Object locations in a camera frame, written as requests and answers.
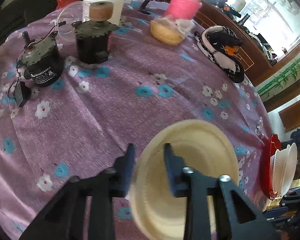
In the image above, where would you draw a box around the cream plastic bowl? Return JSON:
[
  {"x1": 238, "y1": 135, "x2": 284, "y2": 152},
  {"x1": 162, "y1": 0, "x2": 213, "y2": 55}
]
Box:
[{"x1": 128, "y1": 119, "x2": 240, "y2": 240}]

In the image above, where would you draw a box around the large red glass plate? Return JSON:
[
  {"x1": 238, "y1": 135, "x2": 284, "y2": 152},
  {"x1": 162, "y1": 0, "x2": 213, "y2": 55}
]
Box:
[{"x1": 259, "y1": 134, "x2": 281, "y2": 200}]

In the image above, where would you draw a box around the white plastic bowl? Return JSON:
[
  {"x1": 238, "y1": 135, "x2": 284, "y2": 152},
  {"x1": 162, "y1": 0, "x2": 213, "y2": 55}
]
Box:
[{"x1": 270, "y1": 143, "x2": 298, "y2": 198}]

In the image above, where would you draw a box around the purple floral tablecloth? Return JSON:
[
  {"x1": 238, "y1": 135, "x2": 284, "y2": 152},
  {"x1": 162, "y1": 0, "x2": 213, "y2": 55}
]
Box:
[{"x1": 0, "y1": 1, "x2": 271, "y2": 239}]

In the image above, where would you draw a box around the small black capacitor box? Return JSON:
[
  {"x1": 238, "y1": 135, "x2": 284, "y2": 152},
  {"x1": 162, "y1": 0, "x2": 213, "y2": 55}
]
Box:
[{"x1": 7, "y1": 79, "x2": 31, "y2": 107}]

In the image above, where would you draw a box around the black electric motor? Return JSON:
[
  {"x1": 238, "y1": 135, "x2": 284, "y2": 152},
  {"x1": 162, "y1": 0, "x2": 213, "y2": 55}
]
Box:
[{"x1": 17, "y1": 31, "x2": 64, "y2": 87}]

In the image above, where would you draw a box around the bread in plastic bag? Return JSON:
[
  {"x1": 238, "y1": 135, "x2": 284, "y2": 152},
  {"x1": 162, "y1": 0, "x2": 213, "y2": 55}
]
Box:
[{"x1": 150, "y1": 15, "x2": 195, "y2": 46}]

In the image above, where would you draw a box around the motor with wooden spool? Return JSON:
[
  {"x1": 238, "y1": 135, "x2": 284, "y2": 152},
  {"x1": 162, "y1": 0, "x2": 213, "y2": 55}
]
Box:
[{"x1": 71, "y1": 1, "x2": 119, "y2": 64}]

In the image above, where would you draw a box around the brick pattern wooden cabinet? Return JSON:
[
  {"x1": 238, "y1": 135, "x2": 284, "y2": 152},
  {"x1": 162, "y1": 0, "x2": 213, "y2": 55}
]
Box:
[{"x1": 160, "y1": 0, "x2": 300, "y2": 87}]

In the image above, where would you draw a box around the pink thermos bottle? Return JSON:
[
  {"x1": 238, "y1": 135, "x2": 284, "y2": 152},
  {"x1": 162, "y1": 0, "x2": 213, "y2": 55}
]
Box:
[{"x1": 164, "y1": 0, "x2": 202, "y2": 20}]

